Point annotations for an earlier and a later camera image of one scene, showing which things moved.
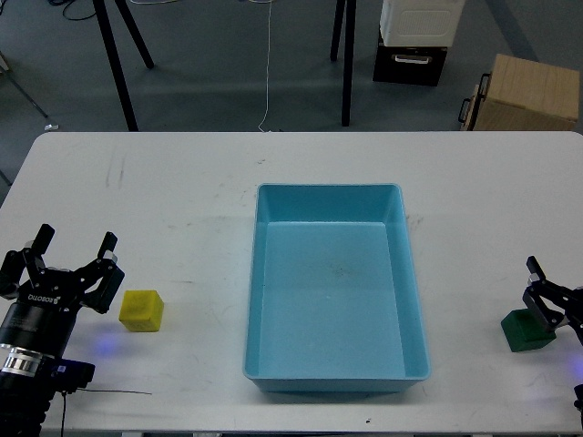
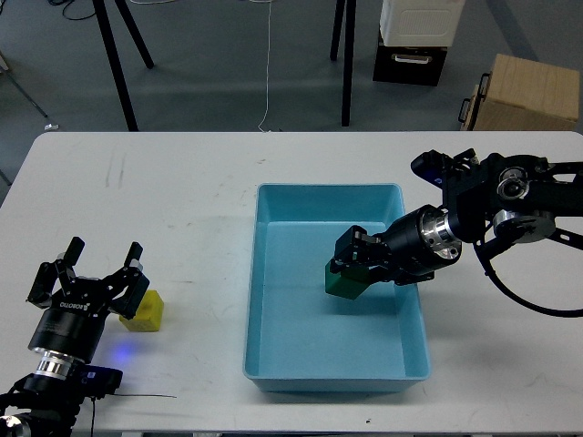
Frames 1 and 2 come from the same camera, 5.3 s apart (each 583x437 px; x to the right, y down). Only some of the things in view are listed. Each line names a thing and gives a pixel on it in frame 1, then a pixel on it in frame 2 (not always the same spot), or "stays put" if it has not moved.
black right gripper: [557, 297] -> [411, 250]
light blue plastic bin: [332, 298] stays put
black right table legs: [351, 21] stays put
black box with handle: [416, 66] stays put
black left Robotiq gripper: [41, 318] -> [73, 325]
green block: [524, 331] -> [342, 287]
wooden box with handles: [521, 95] stays put
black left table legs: [114, 55] stays put
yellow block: [141, 310] stays put
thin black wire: [107, 391] -> [146, 395]
